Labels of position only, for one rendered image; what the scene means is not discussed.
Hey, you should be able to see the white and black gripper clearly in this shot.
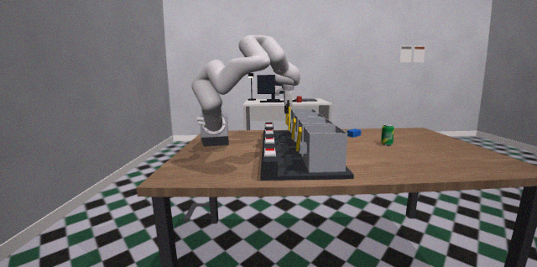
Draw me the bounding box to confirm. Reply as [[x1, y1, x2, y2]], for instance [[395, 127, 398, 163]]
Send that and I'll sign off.
[[283, 89, 294, 114]]

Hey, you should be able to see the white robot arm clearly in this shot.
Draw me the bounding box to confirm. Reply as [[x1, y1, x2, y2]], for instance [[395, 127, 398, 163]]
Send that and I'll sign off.
[[191, 35, 300, 135]]

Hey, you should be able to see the blue plastic box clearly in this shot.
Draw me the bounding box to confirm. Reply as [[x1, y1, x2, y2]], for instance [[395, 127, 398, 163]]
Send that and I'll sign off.
[[347, 129, 362, 138]]

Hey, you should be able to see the green drink can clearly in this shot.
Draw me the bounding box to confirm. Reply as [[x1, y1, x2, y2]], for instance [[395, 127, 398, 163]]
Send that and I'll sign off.
[[381, 123, 394, 146]]

